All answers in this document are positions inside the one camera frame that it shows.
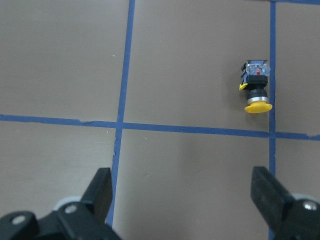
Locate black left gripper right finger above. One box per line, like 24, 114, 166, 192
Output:
250, 166, 320, 240

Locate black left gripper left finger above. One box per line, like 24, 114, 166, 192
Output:
56, 168, 112, 240

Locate yellow push button switch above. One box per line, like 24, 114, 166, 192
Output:
238, 59, 273, 114

